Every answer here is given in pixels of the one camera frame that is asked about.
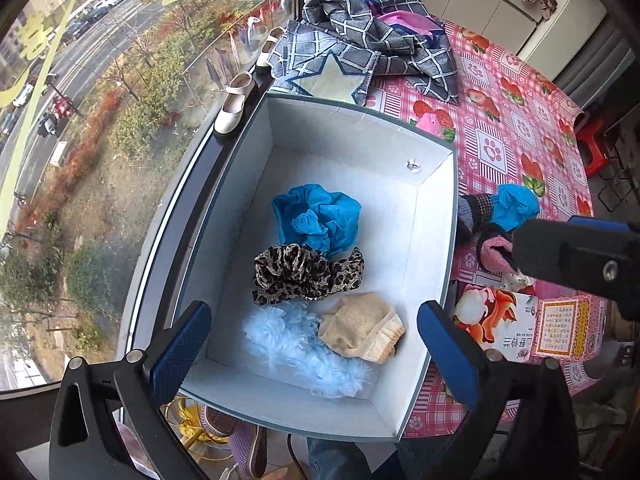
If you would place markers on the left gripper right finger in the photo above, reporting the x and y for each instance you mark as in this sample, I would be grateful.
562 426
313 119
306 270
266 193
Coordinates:
543 440

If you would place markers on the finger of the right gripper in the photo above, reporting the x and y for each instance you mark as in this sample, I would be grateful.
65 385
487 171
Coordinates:
601 224
601 262

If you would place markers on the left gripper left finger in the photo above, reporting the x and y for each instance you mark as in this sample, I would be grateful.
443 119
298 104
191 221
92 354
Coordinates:
84 440

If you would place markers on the blue cloth ball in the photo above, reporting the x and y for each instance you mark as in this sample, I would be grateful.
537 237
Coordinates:
513 205

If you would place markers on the pink navy sock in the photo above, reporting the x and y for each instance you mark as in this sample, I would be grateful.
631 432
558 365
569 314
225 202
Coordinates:
494 250

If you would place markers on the tissue pack orange flowers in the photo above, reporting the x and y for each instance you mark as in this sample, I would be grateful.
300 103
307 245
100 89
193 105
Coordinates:
498 320

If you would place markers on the pink patterned paper box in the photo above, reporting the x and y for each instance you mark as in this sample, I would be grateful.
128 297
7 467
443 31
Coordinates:
570 328

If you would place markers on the red plastic stool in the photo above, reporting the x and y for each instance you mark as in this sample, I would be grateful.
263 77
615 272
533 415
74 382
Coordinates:
591 139

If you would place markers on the beige knitted sock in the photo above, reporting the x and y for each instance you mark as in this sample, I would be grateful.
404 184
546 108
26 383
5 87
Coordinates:
364 327

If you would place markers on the purple striped sock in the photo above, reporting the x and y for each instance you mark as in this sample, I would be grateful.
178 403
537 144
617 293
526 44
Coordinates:
474 213

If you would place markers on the pink strawberry tablecloth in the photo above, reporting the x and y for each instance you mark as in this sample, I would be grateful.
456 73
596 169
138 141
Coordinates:
512 126

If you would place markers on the purple slipper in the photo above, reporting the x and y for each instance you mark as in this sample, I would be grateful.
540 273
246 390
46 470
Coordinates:
247 442

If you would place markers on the blue jeans leg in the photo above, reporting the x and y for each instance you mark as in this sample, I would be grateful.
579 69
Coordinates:
340 460

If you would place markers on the light blue fluffy scrunchie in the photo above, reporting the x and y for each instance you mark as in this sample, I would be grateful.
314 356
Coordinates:
287 334

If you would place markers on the grey open storage box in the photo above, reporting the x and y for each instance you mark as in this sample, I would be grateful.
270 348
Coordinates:
406 183

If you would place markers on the white cabinet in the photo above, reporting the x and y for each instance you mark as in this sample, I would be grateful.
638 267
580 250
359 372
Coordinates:
547 45

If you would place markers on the pink sponge small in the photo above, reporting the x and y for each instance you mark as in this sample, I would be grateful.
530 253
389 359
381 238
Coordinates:
438 123

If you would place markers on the leopard print scrunchie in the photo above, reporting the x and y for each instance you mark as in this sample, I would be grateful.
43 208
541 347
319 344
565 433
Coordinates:
286 272

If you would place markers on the blue cloth in box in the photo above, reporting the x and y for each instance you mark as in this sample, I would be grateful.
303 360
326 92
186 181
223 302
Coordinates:
309 215

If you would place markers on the grey checked blanket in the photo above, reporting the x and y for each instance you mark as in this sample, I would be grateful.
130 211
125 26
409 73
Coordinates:
338 46

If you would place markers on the white shoe near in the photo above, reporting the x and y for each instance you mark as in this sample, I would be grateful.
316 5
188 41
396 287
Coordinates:
237 91

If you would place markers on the white shoe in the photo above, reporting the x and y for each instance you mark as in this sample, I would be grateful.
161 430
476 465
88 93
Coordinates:
237 91
273 37

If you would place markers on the white shoe far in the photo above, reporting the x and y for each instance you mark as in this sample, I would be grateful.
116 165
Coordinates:
273 37

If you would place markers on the yellow wire fan guard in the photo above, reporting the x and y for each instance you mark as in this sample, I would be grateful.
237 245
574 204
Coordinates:
185 417

